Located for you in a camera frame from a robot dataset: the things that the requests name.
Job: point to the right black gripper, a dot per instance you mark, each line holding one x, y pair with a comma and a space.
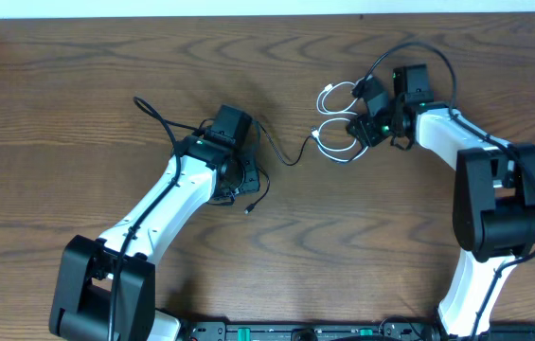
369, 114

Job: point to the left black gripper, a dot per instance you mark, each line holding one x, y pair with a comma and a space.
250, 171

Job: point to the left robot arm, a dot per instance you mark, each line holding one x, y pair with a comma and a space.
106, 286

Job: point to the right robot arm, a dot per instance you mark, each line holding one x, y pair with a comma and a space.
494, 194

